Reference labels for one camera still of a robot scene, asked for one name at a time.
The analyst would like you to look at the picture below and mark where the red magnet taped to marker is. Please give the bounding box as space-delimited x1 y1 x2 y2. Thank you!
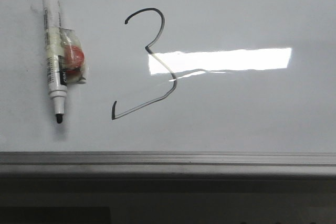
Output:
60 28 86 84

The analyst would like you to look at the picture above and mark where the white whiteboard marker pen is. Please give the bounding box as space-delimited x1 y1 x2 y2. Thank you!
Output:
42 0 67 124

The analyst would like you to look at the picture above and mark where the white whiteboard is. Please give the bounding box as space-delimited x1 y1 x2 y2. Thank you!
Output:
1 0 335 153

